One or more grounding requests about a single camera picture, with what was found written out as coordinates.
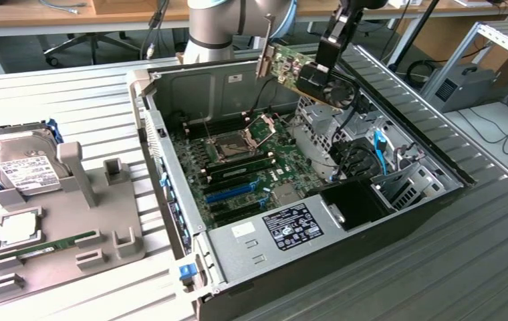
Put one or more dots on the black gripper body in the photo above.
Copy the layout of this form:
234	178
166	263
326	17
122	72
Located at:
363	4

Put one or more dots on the green graphics card black shroud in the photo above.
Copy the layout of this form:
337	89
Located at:
290	63

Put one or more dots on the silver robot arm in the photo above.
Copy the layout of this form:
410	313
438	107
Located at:
210	26

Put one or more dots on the white box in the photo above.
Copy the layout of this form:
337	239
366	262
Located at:
406	3

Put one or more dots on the black slanted pole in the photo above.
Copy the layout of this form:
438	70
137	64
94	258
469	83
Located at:
415	31

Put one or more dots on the silver disk bay cage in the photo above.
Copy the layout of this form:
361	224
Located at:
321	120

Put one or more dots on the metal socket cover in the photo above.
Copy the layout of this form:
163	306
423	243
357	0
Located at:
274	128

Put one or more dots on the black RAM slot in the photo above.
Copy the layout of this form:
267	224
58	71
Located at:
238	168
231	128
238	164
230	125
241	172
275	166
229	122
227	119

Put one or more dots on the grey machine box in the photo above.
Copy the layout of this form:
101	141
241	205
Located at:
469	90

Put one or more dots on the thin metal locking lever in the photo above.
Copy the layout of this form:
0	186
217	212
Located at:
209	128

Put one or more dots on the CPU socket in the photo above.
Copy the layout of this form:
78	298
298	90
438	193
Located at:
230	147

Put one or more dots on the green motherboard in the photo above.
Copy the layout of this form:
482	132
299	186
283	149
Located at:
281	174

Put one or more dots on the RAM stick black chips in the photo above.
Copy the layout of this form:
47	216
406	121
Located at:
242	174

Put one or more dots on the silver chipset heatsink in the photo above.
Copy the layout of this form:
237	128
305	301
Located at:
287	195

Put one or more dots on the perforated metal bay panel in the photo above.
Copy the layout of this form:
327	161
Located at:
407	192

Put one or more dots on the black expansion slot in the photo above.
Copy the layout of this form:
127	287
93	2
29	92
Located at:
245	214
226	186
241	207

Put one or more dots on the blue expansion slot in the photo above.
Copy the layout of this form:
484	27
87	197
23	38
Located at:
231	193

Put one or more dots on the brown box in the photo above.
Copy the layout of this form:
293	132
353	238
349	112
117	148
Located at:
125	6

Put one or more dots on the office chair base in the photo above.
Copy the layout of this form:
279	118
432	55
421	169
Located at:
95	43

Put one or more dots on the silver power supply unit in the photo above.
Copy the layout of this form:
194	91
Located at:
254	247

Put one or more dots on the black open PC case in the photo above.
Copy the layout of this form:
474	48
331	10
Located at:
326	277

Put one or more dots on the blue case latch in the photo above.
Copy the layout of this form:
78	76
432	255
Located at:
187	271

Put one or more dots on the grey plastic parts rack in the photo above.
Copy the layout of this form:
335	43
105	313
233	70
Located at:
67	214

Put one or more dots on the silver hard disk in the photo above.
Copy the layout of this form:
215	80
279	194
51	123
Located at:
18	157

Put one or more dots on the green RAM stick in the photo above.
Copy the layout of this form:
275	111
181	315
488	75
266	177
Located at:
41	249

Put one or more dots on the silver CPU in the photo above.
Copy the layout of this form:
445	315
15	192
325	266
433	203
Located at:
21	232

